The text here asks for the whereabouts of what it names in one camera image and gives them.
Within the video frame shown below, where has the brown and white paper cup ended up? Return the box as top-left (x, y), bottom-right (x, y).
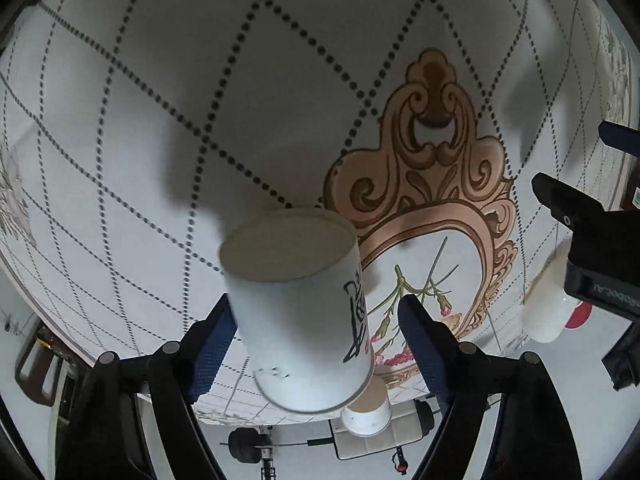
top-left (340, 377), bottom-right (391, 437)

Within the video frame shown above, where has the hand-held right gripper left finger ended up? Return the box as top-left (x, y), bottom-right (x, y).
top-left (55, 295), bottom-right (237, 480)

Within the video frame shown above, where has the printed white tablecloth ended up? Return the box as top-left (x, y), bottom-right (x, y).
top-left (0, 0), bottom-right (633, 423)

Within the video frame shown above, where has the brown wooden furniture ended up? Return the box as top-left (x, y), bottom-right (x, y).
top-left (14, 324), bottom-right (68, 407)

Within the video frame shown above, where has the black barbell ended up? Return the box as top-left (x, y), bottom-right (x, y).
top-left (220, 426), bottom-right (333, 465)

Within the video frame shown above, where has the white cup with black print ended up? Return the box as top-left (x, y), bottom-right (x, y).
top-left (218, 207), bottom-right (376, 415)

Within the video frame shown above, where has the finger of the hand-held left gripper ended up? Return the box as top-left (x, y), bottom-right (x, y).
top-left (531, 172), bottom-right (607, 234)
top-left (597, 120), bottom-right (640, 159)

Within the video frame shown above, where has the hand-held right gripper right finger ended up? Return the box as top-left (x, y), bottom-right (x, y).
top-left (397, 295), bottom-right (585, 480)

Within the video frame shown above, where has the white padded bench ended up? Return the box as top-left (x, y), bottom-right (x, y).
top-left (329, 399), bottom-right (436, 461)

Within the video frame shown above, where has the white cup with red mark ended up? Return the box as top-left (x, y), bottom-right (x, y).
top-left (521, 247), bottom-right (593, 345)

